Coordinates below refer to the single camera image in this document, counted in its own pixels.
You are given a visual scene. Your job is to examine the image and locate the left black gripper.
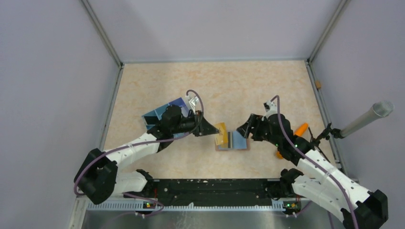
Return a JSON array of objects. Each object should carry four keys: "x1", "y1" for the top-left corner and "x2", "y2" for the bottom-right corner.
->
[{"x1": 171, "y1": 110, "x2": 219, "y2": 137}]

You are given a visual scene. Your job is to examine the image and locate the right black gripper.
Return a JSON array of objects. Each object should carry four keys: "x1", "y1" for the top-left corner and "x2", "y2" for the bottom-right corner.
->
[{"x1": 237, "y1": 113, "x2": 281, "y2": 147}]

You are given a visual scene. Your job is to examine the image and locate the yellow credit card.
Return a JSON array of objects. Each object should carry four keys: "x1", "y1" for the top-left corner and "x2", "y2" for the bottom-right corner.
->
[
  {"x1": 214, "y1": 122, "x2": 228, "y2": 146},
  {"x1": 218, "y1": 140, "x2": 233, "y2": 150}
]

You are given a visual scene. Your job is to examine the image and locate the purple blue card box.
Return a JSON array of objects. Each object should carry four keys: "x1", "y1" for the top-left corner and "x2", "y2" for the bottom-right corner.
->
[{"x1": 167, "y1": 97, "x2": 190, "y2": 116}]

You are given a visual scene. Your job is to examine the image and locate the light blue card box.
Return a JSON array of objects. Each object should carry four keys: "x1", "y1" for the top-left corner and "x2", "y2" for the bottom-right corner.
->
[{"x1": 141, "y1": 109, "x2": 164, "y2": 130}]

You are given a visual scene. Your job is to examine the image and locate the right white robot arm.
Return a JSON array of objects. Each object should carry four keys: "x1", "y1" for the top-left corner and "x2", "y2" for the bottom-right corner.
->
[{"x1": 237, "y1": 101, "x2": 388, "y2": 229}]

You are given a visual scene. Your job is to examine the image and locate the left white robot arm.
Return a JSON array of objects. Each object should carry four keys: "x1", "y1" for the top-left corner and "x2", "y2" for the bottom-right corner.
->
[{"x1": 74, "y1": 98, "x2": 219, "y2": 204}]

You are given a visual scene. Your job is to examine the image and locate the orange carrot toy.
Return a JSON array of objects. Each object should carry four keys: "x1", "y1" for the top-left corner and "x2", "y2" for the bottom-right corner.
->
[{"x1": 276, "y1": 123, "x2": 309, "y2": 160}]

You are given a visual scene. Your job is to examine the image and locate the small tan block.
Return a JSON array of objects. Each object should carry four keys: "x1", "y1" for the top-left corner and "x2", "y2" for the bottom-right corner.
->
[{"x1": 314, "y1": 80, "x2": 322, "y2": 90}]

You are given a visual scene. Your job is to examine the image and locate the black microphone tripod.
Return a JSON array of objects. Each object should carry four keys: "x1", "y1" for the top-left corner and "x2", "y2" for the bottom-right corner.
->
[{"x1": 308, "y1": 123, "x2": 344, "y2": 152}]

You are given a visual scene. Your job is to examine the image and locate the silver microphone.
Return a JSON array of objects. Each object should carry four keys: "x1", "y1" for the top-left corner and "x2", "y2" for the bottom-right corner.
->
[{"x1": 340, "y1": 100, "x2": 394, "y2": 138}]

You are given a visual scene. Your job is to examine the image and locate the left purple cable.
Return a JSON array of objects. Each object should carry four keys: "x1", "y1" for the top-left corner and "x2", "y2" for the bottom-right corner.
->
[{"x1": 73, "y1": 90, "x2": 205, "y2": 219}]

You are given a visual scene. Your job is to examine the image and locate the purple cable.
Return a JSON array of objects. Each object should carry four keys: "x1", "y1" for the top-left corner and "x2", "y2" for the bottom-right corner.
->
[
  {"x1": 73, "y1": 90, "x2": 205, "y2": 219},
  {"x1": 270, "y1": 95, "x2": 360, "y2": 229}
]

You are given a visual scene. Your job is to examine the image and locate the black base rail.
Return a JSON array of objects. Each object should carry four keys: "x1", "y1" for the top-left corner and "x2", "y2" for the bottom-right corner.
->
[{"x1": 133, "y1": 178, "x2": 312, "y2": 209}]

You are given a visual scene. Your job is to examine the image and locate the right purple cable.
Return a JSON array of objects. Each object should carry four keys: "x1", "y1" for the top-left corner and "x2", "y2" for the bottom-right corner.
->
[{"x1": 270, "y1": 95, "x2": 360, "y2": 229}]

